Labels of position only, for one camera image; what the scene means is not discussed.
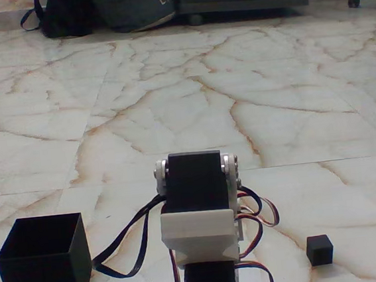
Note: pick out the small black cube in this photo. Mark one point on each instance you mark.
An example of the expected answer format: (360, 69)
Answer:
(319, 251)

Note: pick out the dark teal bag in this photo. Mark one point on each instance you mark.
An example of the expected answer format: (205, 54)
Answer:
(132, 9)

